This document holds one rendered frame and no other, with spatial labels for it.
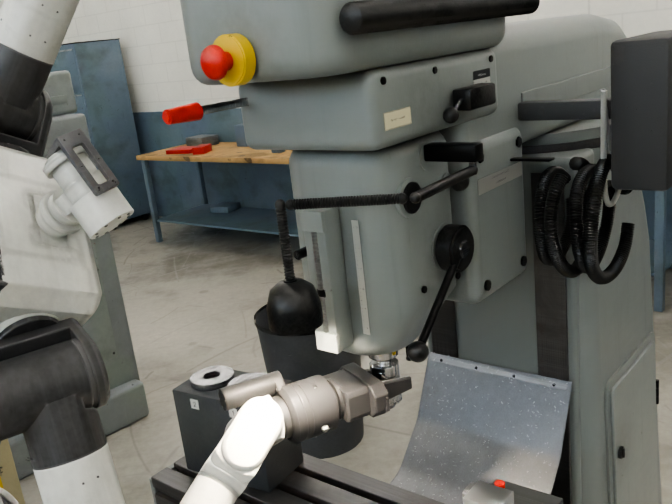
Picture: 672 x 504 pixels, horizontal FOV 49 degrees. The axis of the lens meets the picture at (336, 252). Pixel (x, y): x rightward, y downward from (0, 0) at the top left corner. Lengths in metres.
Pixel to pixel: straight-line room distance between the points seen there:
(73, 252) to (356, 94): 0.44
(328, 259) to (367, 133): 0.19
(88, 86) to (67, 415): 7.40
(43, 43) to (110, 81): 7.26
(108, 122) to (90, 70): 0.56
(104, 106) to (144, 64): 0.63
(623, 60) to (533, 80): 0.25
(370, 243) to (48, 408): 0.46
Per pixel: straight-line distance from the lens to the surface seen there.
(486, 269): 1.18
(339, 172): 1.01
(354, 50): 0.87
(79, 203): 0.98
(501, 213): 1.21
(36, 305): 1.00
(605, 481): 1.64
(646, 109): 1.11
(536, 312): 1.45
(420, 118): 1.00
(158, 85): 8.31
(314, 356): 3.10
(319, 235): 1.01
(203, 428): 1.54
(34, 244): 1.03
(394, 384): 1.17
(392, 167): 0.99
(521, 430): 1.52
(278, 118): 1.01
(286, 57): 0.86
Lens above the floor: 1.77
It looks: 16 degrees down
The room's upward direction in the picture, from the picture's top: 7 degrees counter-clockwise
